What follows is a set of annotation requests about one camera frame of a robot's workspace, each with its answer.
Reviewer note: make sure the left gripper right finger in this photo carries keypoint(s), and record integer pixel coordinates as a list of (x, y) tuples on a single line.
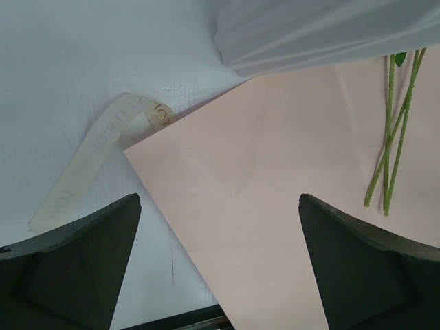
[(368, 277)]

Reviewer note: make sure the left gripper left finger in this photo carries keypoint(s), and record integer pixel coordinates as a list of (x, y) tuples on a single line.
[(70, 277)]

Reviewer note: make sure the pink wrapping paper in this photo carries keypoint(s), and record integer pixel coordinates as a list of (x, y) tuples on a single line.
[(228, 179)]

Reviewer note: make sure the cream printed ribbon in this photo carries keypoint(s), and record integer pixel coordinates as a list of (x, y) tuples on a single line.
[(61, 201)]

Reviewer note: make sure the white ribbed ceramic vase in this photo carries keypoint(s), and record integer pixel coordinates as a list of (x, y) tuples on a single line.
[(255, 38)]

